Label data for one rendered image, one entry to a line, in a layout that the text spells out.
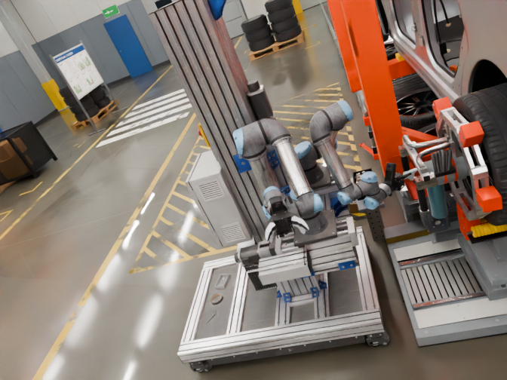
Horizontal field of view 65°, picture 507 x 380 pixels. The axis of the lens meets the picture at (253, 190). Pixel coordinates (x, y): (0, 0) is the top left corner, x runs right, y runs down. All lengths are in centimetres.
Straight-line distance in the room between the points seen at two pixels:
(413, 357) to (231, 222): 122
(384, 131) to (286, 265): 105
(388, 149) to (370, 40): 68
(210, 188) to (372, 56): 115
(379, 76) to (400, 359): 157
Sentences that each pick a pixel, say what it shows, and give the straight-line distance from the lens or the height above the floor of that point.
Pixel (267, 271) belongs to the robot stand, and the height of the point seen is 73.
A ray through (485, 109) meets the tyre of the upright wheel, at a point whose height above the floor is 116.
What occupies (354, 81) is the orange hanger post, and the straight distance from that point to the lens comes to 448.
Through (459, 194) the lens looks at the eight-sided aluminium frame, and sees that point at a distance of 246.
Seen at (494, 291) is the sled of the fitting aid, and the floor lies 16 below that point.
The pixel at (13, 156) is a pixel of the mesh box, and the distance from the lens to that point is 936.
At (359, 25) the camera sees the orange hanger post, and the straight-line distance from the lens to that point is 238.
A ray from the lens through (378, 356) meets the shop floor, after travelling 254.
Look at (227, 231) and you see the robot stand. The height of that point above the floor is 87.
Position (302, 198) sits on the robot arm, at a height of 117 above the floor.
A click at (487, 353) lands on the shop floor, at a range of 252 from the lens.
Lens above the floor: 206
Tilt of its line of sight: 28 degrees down
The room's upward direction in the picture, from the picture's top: 24 degrees counter-clockwise
